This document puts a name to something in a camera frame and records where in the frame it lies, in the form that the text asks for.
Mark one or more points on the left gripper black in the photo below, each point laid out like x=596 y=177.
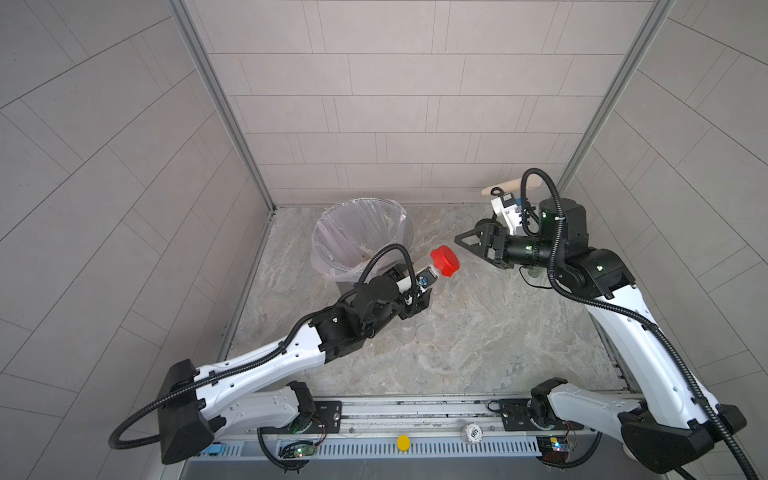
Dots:
x=417 y=298

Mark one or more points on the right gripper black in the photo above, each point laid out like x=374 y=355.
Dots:
x=492 y=243

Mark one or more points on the red lidded rice jar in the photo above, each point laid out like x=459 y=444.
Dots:
x=443 y=259

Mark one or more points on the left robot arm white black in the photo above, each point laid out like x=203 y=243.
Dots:
x=195 y=405

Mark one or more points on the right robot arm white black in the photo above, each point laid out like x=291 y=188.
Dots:
x=677 y=420

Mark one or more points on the clear plastic bin liner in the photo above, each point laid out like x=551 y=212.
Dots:
x=354 y=234

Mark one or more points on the yellow round button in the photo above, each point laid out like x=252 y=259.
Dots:
x=403 y=443

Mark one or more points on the white round knob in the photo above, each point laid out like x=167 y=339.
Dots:
x=472 y=434

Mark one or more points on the left circuit board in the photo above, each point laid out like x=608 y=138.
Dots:
x=298 y=450

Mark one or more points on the circuit board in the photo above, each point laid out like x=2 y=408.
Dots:
x=298 y=450
x=554 y=449

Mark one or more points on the right circuit board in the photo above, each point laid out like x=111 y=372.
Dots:
x=554 y=449

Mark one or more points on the blue toy car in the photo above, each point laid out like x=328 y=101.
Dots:
x=216 y=449

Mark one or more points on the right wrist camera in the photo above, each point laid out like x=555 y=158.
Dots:
x=506 y=207

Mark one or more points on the beige handle on stand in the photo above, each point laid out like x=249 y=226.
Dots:
x=502 y=188

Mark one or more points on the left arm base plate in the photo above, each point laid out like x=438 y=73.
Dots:
x=325 y=418

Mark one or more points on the aluminium rail frame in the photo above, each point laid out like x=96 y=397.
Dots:
x=370 y=426

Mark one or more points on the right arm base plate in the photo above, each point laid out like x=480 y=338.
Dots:
x=517 y=415

